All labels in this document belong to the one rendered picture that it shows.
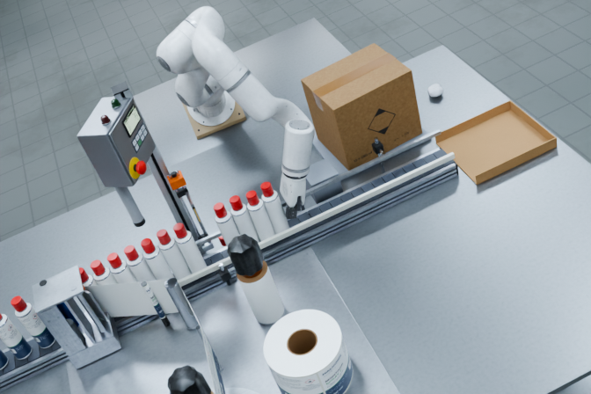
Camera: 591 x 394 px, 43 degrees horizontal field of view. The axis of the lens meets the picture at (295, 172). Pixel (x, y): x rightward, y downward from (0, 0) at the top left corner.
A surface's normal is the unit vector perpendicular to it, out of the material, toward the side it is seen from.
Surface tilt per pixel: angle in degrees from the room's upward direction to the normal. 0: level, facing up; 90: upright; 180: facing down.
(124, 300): 90
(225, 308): 0
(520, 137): 0
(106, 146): 90
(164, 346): 0
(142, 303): 90
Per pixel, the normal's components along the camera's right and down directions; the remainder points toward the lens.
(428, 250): -0.24, -0.74
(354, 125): 0.43, 0.50
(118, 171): -0.22, 0.68
